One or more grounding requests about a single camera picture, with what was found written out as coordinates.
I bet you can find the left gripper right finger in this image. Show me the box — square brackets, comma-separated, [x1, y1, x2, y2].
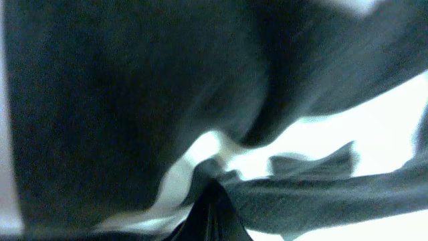
[211, 182, 253, 241]

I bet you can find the dark green t-shirt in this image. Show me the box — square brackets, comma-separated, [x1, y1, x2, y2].
[1, 0, 427, 240]

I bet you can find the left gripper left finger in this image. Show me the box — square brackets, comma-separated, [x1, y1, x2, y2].
[165, 184, 211, 241]

